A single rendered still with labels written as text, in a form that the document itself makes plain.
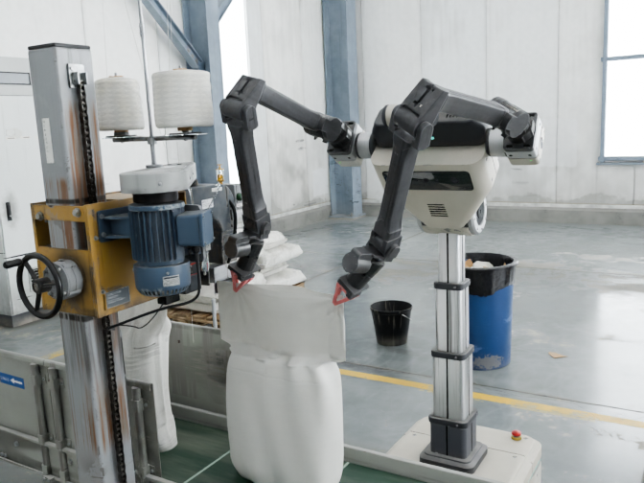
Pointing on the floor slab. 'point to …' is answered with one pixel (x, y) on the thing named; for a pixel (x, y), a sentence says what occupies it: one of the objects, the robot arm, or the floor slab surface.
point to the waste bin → (491, 309)
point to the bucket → (391, 321)
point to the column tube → (89, 379)
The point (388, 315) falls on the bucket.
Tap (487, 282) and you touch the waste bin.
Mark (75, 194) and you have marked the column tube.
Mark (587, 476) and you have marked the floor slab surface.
